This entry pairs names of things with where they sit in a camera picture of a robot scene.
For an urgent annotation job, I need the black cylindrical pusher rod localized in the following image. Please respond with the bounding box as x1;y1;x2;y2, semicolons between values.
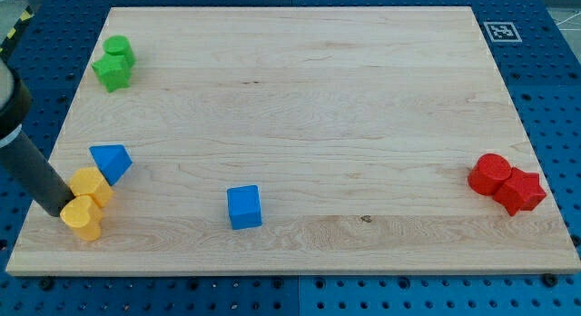
1;129;74;217

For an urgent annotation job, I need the blue triangle block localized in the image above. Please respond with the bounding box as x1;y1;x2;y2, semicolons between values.
89;144;133;185

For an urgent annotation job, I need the yellow hexagon block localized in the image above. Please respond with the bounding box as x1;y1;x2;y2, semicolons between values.
69;166;113;208

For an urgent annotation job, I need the yellow heart block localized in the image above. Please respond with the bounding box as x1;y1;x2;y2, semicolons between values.
60;195;103;242

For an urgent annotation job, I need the green star block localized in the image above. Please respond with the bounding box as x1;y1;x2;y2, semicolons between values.
92;54;131;93

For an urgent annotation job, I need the green cylinder block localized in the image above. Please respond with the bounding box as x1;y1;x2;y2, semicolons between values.
103;35;136;67

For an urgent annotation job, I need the wooden board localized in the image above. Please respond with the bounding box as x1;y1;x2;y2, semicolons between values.
6;6;580;276

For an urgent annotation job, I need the blue cube block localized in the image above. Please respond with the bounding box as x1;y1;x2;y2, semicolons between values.
227;185;262;230

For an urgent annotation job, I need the red cylinder block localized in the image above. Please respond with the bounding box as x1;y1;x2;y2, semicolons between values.
468;153;512;196

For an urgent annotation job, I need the fiducial marker tag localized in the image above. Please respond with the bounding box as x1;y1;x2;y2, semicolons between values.
483;21;522;43

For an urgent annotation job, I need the red star block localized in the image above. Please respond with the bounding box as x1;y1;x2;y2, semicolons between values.
492;167;547;216

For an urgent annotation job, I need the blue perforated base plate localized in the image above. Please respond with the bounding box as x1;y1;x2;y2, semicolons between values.
1;0;580;315

